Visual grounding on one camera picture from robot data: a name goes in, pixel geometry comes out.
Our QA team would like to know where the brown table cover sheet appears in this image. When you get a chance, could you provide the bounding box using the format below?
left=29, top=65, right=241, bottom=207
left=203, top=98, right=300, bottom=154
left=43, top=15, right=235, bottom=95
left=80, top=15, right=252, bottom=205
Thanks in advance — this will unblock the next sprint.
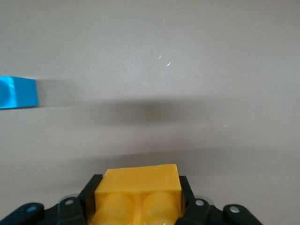
left=0, top=0, right=300, bottom=225

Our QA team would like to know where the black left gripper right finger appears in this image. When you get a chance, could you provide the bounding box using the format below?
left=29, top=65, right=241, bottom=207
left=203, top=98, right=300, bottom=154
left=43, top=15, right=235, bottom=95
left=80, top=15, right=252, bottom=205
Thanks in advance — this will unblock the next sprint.
left=175, top=176, right=261, bottom=225

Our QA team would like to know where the blue three-stud block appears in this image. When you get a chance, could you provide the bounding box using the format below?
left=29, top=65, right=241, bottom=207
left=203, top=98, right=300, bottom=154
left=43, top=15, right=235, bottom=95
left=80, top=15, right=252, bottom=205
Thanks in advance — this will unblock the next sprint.
left=0, top=76, right=38, bottom=110

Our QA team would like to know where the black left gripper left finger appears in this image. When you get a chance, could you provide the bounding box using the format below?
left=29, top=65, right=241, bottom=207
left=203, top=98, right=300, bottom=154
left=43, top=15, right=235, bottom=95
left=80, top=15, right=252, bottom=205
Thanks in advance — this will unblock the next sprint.
left=0, top=174, right=104, bottom=225

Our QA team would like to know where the yellow two-stud block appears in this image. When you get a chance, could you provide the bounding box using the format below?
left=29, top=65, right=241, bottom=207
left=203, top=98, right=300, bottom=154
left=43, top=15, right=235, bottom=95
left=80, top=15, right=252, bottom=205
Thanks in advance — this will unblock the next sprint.
left=90, top=163, right=183, bottom=225

